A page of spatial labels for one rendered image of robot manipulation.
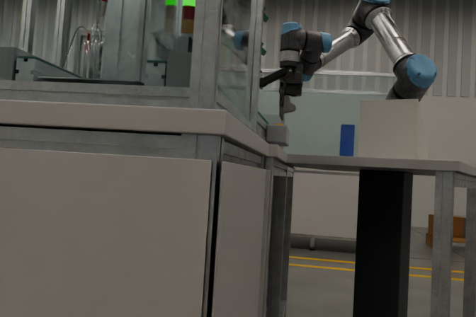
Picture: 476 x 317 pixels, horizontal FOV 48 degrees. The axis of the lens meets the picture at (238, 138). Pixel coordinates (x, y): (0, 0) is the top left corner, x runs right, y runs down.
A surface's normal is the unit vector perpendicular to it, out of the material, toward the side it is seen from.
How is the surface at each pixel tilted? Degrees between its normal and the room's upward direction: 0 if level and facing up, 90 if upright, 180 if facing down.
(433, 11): 90
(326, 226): 90
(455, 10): 90
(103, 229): 90
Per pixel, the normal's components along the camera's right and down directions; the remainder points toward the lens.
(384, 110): -0.57, -0.09
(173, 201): -0.14, -0.07
